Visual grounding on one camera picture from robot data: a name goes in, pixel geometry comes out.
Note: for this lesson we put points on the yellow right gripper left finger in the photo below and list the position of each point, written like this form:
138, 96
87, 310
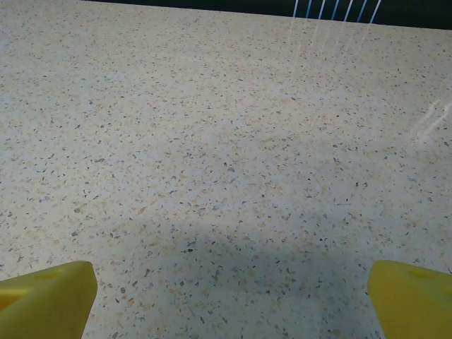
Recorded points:
46, 303

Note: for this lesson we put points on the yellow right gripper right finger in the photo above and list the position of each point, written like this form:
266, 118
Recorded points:
413, 303

